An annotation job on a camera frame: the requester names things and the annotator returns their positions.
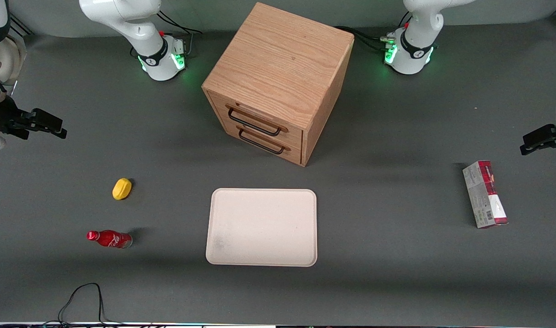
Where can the wooden drawer front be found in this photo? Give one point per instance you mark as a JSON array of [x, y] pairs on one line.
[[259, 114], [268, 148]]

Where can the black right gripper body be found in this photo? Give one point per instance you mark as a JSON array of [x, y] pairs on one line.
[[3, 117]]

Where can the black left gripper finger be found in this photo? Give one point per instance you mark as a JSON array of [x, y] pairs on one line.
[[535, 146], [539, 134]]

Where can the grey and red carton box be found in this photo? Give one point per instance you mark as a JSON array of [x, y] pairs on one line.
[[485, 195]]

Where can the yellow lemon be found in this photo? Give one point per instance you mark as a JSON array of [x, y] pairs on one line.
[[122, 188]]

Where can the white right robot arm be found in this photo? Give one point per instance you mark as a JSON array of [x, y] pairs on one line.
[[136, 32]]

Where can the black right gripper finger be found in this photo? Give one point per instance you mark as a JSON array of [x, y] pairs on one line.
[[59, 133], [48, 119]]

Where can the wooden drawer cabinet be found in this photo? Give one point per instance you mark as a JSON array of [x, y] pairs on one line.
[[282, 59]]

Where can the red coke bottle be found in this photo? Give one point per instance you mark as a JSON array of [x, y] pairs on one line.
[[110, 238]]

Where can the beige plastic tray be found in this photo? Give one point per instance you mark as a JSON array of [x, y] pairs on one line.
[[262, 227]]

